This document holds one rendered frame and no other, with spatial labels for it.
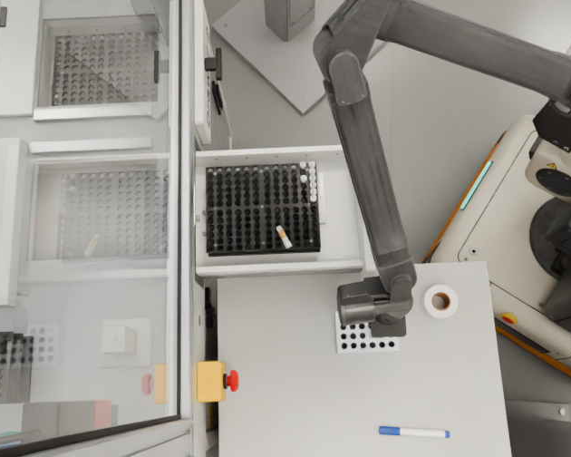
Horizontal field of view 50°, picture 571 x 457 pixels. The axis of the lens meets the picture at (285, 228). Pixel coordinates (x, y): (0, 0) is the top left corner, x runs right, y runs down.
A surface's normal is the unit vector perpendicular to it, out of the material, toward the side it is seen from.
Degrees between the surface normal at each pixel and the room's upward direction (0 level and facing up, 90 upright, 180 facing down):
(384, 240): 39
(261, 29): 0
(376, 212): 49
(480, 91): 0
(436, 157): 0
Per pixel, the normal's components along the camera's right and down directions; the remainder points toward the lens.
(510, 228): -0.02, -0.25
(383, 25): 0.08, 0.59
